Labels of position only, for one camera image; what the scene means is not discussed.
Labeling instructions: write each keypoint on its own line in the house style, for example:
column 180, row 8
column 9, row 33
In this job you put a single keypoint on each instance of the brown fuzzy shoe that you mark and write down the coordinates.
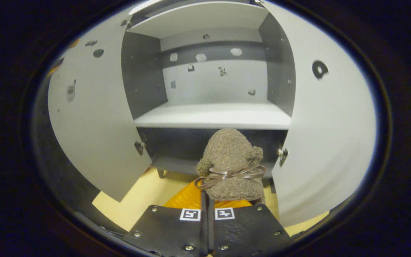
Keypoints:
column 230, row 150

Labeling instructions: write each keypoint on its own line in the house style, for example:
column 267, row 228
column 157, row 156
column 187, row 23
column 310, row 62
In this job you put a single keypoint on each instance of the dark cabinet leg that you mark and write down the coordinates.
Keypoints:
column 161, row 173

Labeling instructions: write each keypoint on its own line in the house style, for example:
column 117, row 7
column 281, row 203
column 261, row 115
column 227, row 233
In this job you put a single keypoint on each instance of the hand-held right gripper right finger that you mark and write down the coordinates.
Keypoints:
column 244, row 232

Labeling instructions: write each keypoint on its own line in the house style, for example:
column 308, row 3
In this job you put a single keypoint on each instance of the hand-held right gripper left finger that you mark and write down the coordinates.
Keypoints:
column 170, row 232

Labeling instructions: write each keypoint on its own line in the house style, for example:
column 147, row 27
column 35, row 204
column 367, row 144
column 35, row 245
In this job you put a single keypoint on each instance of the metal door hinge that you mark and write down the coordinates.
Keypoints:
column 139, row 147
column 283, row 156

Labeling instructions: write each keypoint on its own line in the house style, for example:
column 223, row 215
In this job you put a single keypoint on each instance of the white shoe cabinet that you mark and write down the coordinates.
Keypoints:
column 212, row 85

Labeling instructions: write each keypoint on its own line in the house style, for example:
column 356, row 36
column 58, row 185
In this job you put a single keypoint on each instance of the white cabinet door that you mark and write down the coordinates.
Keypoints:
column 91, row 125
column 326, row 142

